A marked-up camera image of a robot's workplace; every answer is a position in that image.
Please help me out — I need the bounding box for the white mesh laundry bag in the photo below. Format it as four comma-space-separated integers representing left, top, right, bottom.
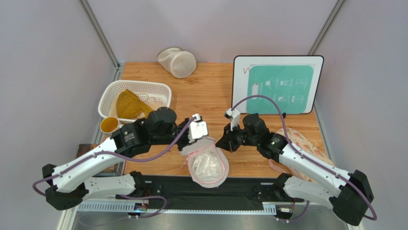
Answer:
180, 137, 229, 188

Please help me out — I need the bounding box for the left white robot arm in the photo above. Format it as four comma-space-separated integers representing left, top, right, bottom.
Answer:
42, 107, 208, 210

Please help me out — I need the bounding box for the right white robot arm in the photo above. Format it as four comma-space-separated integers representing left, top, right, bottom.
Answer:
216, 109, 374, 226

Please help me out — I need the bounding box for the white bra in bag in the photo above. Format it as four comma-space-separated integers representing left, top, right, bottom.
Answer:
189, 150, 224, 183

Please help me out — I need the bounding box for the beige mesh laundry bag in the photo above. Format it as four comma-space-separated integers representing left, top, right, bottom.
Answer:
157, 47, 197, 79

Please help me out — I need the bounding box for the floral pink cloth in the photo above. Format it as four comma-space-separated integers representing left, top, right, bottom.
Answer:
268, 128, 335, 182

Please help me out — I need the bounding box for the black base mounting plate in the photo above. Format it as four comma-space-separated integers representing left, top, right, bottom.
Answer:
136, 175, 303, 204

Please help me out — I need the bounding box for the white plastic basket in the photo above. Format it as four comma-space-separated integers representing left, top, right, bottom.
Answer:
98, 80, 172, 124

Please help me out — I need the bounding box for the whiteboard with teal sheet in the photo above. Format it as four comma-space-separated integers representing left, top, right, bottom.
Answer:
231, 55, 324, 115

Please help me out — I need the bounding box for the mustard yellow cloth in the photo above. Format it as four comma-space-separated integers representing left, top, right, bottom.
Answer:
116, 89, 154, 119

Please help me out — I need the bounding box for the dark brown book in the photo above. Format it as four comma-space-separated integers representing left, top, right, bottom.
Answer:
77, 144, 127, 177

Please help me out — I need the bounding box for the patterned ceramic mug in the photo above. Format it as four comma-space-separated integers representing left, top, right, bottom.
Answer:
99, 116, 123, 135

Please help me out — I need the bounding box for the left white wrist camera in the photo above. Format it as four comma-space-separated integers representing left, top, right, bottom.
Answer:
188, 114, 209, 143

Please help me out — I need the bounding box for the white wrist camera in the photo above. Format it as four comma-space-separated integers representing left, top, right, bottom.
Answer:
188, 114, 209, 143
224, 108, 241, 131

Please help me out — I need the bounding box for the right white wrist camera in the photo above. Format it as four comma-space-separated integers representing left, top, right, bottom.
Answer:
224, 108, 241, 131

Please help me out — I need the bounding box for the aluminium slotted rail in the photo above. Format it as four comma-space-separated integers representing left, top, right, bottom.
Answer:
74, 193, 278, 215

